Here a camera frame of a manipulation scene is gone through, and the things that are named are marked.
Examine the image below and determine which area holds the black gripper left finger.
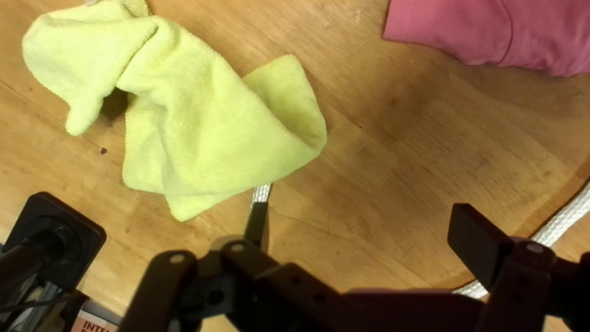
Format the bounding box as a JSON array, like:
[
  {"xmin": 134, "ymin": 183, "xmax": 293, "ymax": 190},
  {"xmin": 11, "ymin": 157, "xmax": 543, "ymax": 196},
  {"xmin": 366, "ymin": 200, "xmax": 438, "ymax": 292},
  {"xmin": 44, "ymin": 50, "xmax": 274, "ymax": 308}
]
[{"xmin": 245, "ymin": 203, "xmax": 269, "ymax": 248}]

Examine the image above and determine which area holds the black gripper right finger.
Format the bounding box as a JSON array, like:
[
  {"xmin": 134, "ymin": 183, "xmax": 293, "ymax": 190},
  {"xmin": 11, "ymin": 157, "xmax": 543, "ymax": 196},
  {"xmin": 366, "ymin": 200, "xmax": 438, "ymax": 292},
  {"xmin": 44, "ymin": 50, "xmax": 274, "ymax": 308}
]
[{"xmin": 446, "ymin": 203, "xmax": 514, "ymax": 294}]

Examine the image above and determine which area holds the white rope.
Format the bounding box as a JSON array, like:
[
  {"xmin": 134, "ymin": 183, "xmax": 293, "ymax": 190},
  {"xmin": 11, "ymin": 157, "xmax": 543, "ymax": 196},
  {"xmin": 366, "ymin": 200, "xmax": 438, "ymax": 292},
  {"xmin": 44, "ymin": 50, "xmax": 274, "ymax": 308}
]
[{"xmin": 245, "ymin": 181, "xmax": 590, "ymax": 303}]

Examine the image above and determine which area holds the yellow-green towel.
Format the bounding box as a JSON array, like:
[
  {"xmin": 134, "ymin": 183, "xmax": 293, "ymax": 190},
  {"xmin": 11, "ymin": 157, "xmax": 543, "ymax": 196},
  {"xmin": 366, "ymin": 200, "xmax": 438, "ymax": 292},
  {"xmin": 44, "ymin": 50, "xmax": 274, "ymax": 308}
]
[{"xmin": 22, "ymin": 0, "xmax": 326, "ymax": 222}]

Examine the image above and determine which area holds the magenta pink shirt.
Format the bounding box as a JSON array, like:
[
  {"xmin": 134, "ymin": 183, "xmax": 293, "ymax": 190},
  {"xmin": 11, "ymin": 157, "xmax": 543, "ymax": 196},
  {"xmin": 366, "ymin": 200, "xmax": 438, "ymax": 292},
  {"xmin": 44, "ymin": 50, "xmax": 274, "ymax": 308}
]
[{"xmin": 383, "ymin": 0, "xmax": 590, "ymax": 78}]

